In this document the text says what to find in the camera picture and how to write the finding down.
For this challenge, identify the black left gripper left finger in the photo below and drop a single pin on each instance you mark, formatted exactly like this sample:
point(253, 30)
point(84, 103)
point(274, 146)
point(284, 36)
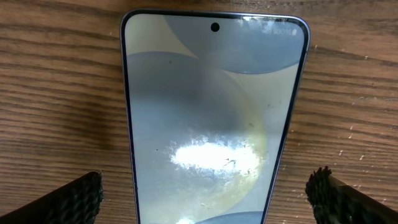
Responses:
point(77, 202)

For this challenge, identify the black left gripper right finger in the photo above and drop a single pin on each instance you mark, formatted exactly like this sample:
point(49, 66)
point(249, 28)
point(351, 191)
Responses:
point(334, 202)

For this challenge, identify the blue Samsung Galaxy smartphone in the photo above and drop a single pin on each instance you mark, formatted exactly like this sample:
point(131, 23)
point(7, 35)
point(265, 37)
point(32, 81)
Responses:
point(209, 98)

